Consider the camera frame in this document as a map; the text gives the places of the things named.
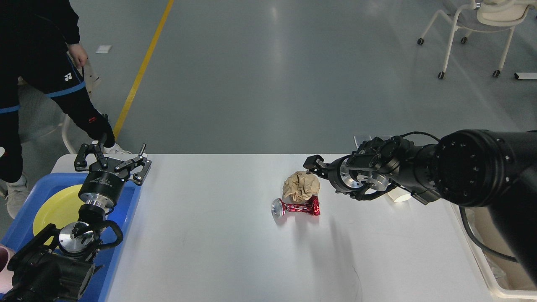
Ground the pink mug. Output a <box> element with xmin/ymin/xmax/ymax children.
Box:
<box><xmin>0</xmin><ymin>245</ymin><xmax>14</xmax><ymax>294</ymax></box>

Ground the white chair on casters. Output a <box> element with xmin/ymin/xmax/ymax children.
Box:
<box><xmin>417</xmin><ymin>0</ymin><xmax>536</xmax><ymax>80</ymax></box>

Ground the red white snack wrapper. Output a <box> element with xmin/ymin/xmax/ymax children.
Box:
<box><xmin>271</xmin><ymin>195</ymin><xmax>321</xmax><ymax>219</ymax></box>

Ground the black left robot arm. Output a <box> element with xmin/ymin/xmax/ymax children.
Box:
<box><xmin>3</xmin><ymin>134</ymin><xmax>151</xmax><ymax>302</ymax></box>

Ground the white bar on floor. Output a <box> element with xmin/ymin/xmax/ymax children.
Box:
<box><xmin>514</xmin><ymin>72</ymin><xmax>537</xmax><ymax>80</ymax></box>

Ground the brown paper ball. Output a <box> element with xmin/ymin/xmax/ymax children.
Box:
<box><xmin>282</xmin><ymin>171</ymin><xmax>321</xmax><ymax>204</ymax></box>

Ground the beige plastic bin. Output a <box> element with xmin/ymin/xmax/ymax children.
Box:
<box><xmin>451</xmin><ymin>205</ymin><xmax>537</xmax><ymax>302</ymax></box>

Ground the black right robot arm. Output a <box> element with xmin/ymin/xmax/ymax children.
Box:
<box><xmin>303</xmin><ymin>130</ymin><xmax>537</xmax><ymax>283</ymax></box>

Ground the blue plastic tray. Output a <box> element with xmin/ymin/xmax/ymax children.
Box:
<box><xmin>1</xmin><ymin>173</ymin><xmax>141</xmax><ymax>302</ymax></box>

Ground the yellow plastic plate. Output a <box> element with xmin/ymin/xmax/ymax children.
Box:
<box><xmin>32</xmin><ymin>184</ymin><xmax>83</xmax><ymax>235</ymax></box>

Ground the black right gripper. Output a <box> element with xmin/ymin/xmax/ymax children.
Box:
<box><xmin>303</xmin><ymin>155</ymin><xmax>365</xmax><ymax>195</ymax></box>

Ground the floor outlet plate left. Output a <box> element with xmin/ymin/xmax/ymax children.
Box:
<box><xmin>354</xmin><ymin>134</ymin><xmax>374</xmax><ymax>148</ymax></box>

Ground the black cable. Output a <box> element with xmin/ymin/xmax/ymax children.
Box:
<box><xmin>459</xmin><ymin>206</ymin><xmax>521</xmax><ymax>263</ymax></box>

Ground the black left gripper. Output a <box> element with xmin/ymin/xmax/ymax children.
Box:
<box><xmin>73</xmin><ymin>133</ymin><xmax>152</xmax><ymax>208</ymax></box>

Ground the white paper napkin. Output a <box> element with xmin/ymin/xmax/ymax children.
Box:
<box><xmin>388</xmin><ymin>187</ymin><xmax>412</xmax><ymax>203</ymax></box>

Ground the person in dark clothes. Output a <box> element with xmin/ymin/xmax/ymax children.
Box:
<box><xmin>0</xmin><ymin>0</ymin><xmax>127</xmax><ymax>218</ymax></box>

